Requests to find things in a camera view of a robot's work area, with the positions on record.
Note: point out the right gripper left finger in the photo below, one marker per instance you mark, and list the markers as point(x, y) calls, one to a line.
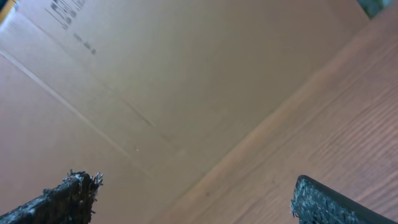
point(71, 202)

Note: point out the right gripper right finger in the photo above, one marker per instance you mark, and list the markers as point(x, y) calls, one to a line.
point(315, 203)

